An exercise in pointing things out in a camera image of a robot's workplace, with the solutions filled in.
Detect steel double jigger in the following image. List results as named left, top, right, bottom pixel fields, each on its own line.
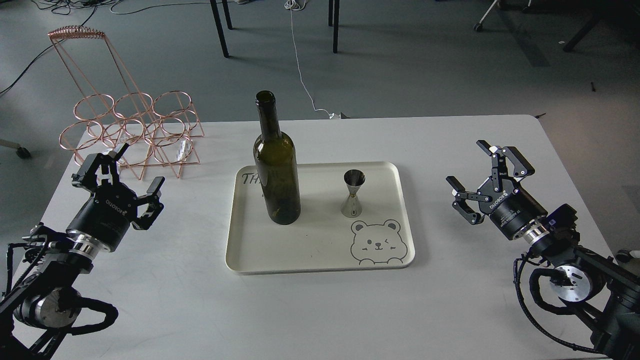
left=340, top=169, right=366, bottom=218

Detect chair base with caster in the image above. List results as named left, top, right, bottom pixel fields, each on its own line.
left=473, top=0, right=534, bottom=33

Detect black table leg left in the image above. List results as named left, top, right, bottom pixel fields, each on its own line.
left=209, top=0, right=233, bottom=59

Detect dark green wine bottle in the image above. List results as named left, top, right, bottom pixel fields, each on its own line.
left=253, top=89, right=301, bottom=225

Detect white floor cable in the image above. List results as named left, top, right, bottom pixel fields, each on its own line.
left=284, top=0, right=340, bottom=120

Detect black floor cables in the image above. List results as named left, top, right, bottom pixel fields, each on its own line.
left=0, top=0, right=211, bottom=96

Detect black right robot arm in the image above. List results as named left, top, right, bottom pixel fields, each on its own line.
left=446, top=140, right=640, bottom=360

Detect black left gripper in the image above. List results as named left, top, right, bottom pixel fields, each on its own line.
left=66, top=143, right=166, bottom=252

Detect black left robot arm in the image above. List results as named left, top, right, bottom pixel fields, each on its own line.
left=0, top=143, right=165, bottom=360

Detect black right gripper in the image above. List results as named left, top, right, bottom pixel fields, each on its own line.
left=446, top=139, right=548, bottom=240

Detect black table leg right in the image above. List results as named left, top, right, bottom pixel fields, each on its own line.
left=327, top=0, right=341, bottom=54

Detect copper wire wine rack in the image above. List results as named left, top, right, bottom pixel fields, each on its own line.
left=48, top=25, right=205, bottom=180

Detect black table leg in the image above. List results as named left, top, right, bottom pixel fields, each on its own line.
left=327, top=0, right=341, bottom=54
left=209, top=0, right=233, bottom=59

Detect cream bear serving tray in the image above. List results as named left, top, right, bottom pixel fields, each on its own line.
left=225, top=161, right=415, bottom=274

